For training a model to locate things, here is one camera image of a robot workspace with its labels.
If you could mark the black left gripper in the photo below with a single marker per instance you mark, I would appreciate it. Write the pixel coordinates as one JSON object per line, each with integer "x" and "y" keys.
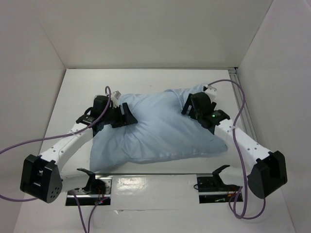
{"x": 126, "y": 119}

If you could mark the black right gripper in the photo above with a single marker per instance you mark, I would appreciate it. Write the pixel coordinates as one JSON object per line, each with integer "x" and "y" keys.
{"x": 188, "y": 107}

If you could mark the light blue pillowcase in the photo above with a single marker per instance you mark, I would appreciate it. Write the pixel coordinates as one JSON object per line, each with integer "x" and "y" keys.
{"x": 161, "y": 134}

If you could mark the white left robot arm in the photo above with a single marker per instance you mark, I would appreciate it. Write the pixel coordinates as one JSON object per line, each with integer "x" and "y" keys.
{"x": 42, "y": 175}

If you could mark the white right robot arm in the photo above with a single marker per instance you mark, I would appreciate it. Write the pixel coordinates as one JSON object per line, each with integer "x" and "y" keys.
{"x": 268, "y": 171}

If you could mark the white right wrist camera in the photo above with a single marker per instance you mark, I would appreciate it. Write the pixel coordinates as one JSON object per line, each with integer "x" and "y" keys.
{"x": 210, "y": 91}

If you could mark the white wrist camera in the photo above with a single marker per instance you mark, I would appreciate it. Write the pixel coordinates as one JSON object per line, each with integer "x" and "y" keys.
{"x": 210, "y": 91}
{"x": 115, "y": 99}

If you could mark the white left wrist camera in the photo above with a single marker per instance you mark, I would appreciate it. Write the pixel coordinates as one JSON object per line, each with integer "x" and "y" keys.
{"x": 115, "y": 99}

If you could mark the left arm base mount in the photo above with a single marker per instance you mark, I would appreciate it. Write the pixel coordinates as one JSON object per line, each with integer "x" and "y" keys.
{"x": 100, "y": 193}

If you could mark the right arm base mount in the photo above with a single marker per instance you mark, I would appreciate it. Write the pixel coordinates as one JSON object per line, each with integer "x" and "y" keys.
{"x": 210, "y": 190}

